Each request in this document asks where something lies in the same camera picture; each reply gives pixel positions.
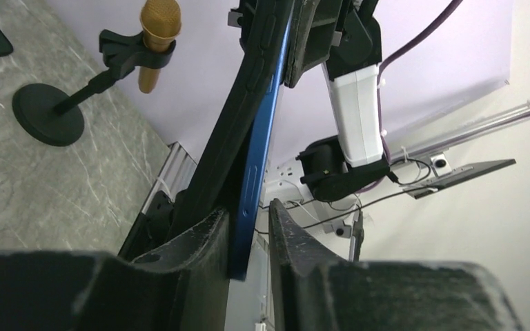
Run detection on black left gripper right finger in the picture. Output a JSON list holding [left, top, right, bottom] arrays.
[[268, 200, 523, 330]]

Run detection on black microphone stand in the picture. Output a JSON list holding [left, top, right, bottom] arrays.
[[11, 28, 177, 148]]

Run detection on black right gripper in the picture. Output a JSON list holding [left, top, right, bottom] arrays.
[[284, 0, 382, 88]]

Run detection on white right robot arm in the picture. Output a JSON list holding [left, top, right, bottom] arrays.
[[284, 1, 389, 202]]

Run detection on blue phone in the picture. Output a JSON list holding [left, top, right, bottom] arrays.
[[228, 23, 291, 281]]

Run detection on aluminium frame rail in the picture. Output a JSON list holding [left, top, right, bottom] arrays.
[[391, 100, 530, 163]]

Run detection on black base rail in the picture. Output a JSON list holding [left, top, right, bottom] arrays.
[[117, 190, 186, 264]]

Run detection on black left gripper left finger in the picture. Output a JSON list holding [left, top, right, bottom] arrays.
[[0, 209, 229, 330]]

